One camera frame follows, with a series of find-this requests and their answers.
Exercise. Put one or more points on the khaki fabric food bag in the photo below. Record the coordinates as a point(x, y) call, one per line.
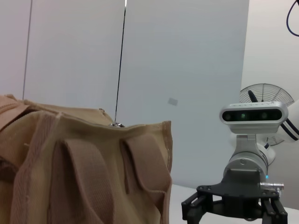
point(81, 168)

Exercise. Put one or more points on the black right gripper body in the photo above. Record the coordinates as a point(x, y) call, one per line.
point(240, 193)

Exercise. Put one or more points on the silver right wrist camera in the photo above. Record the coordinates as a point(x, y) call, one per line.
point(254, 115)

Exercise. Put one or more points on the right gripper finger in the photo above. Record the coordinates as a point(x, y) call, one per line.
point(273, 212)
point(196, 207)

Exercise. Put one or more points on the grey wall sticker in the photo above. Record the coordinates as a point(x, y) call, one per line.
point(173, 101)

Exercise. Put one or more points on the silver metal zipper pull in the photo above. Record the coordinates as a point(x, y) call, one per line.
point(116, 125)

